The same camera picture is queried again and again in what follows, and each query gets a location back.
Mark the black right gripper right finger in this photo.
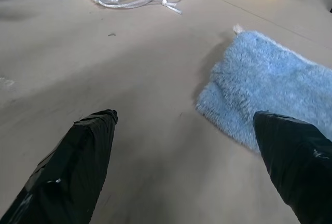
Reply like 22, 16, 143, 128
252, 110, 332, 224

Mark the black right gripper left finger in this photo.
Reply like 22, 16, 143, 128
0, 109, 119, 224

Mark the blue fluffy cloth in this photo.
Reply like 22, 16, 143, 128
195, 25, 332, 155

